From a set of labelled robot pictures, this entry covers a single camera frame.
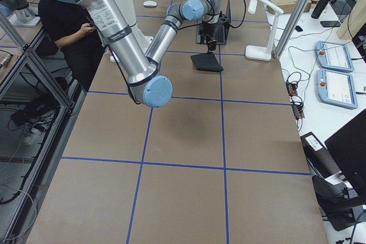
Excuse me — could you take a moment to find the teach pendant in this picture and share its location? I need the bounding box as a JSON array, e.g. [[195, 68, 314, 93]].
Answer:
[[316, 69, 358, 109], [315, 41, 354, 73]]

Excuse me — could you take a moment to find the white computer mouse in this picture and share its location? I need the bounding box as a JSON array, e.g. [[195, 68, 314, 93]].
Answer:
[[143, 1, 157, 8]]

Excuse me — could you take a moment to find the black water bottle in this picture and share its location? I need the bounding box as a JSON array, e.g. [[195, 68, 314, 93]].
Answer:
[[311, 0, 330, 19]]

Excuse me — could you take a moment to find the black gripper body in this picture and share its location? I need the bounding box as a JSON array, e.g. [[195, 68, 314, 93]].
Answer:
[[200, 22, 217, 43]]

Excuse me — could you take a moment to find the cardboard box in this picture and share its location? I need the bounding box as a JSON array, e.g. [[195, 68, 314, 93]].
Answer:
[[267, 0, 312, 14]]

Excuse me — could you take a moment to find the near teach pendant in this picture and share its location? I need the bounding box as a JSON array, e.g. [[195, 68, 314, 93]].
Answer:
[[316, 69, 358, 109]]

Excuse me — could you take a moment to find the white desk lamp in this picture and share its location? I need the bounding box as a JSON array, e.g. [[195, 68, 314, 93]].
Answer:
[[245, 0, 284, 61]]

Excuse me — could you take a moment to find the grey laptop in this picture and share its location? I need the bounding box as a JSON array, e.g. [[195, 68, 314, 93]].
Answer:
[[196, 0, 231, 45]]

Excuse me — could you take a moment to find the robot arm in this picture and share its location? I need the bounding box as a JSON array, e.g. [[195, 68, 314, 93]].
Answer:
[[58, 0, 222, 108]]

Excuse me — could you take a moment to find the person in black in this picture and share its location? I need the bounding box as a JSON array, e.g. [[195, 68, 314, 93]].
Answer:
[[38, 0, 105, 92]]

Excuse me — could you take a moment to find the far teach pendant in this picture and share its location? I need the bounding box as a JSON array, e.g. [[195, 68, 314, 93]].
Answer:
[[315, 41, 354, 73]]

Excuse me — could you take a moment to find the black monitor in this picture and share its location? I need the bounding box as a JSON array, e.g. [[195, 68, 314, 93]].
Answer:
[[325, 113, 365, 194]]

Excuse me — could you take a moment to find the aluminium frame post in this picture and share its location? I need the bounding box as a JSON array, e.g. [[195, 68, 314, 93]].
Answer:
[[273, 0, 309, 59]]

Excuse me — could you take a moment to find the black mouse pad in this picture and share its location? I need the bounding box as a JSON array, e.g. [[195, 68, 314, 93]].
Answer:
[[190, 52, 224, 73]]

